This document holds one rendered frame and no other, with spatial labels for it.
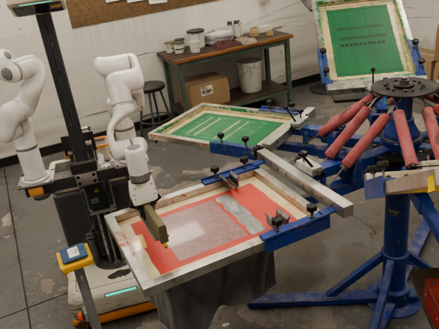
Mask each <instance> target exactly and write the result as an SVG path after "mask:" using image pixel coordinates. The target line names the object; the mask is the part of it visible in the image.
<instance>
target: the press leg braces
mask: <svg viewBox="0 0 439 329"><path fill-rule="evenodd" d="M409 252H410V255H409V262H408V264H411V265H413V264H415V265H416V266H417V267H419V268H434V267H432V266H431V265H430V264H428V263H427V262H425V261H424V260H423V259H421V258H419V257H418V255H416V254H414V253H413V252H411V251H410V250H409ZM382 259H383V256H382V254H381V251H380V252H378V253H377V254H375V255H374V256H373V257H372V258H370V259H369V260H367V261H366V262H365V263H364V264H362V265H361V266H360V267H358V268H357V269H356V270H354V271H353V272H352V273H350V274H349V275H348V276H346V277H345V278H343V280H341V281H340V282H339V283H337V284H336V285H335V286H333V287H332V288H331V289H329V290H325V291H321V292H322V297H323V300H332V299H342V295H341V292H342V291H344V290H345V289H347V288H348V287H349V286H350V285H352V284H353V283H355V282H356V281H357V280H358V279H360V278H361V277H362V276H364V275H365V274H367V273H368V272H369V271H371V270H372V269H373V268H375V267H376V266H377V265H379V264H380V263H381V262H382ZM394 269H395V261H394V260H388V259H387V263H386V266H385V271H384V274H383V279H382V284H381V287H380V292H379V295H378V299H377V302H376V307H375V310H374V314H373V317H372V321H371V324H370V325H369V327H368V329H383V328H381V327H380V323H381V321H382V316H383V312H384V309H385V304H386V301H387V297H388V294H389V288H390V285H391V280H392V277H393V272H394Z"/></svg>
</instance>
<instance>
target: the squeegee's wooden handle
mask: <svg viewBox="0 0 439 329"><path fill-rule="evenodd" d="M142 209H143V210H144V213H145V217H146V220H147V222H148V224H149V225H150V226H151V228H152V230H153V231H154V232H155V234H156V236H157V237H158V239H159V241H160V243H161V244H163V243H166V242H169V238H168V234H167V228H166V225H165V224H164V222H163V221H162V220H161V218H160V217H159V216H158V214H157V213H156V212H155V210H154V209H153V208H152V206H151V205H150V203H149V202H148V203H145V204H142Z"/></svg>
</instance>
